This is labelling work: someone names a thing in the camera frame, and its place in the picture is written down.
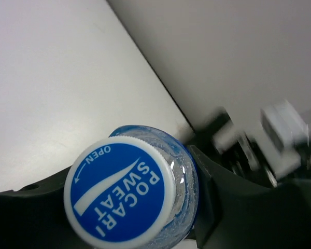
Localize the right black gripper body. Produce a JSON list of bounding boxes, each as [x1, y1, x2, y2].
[[189, 108, 311, 187]]

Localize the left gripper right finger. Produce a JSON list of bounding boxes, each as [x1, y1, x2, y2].
[[189, 145, 311, 248]]

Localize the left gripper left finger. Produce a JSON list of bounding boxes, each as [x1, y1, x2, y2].
[[0, 169, 90, 248]]

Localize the blue label bottle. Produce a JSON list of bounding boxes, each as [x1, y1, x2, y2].
[[63, 125, 199, 248]]

